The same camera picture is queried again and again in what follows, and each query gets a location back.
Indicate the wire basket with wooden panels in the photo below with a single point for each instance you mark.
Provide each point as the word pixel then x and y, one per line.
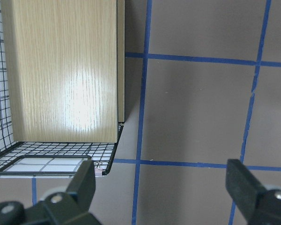
pixel 62 86

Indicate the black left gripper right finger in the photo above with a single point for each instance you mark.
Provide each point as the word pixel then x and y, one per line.
pixel 242 186

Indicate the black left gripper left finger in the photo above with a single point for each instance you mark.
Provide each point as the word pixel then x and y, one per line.
pixel 83 185

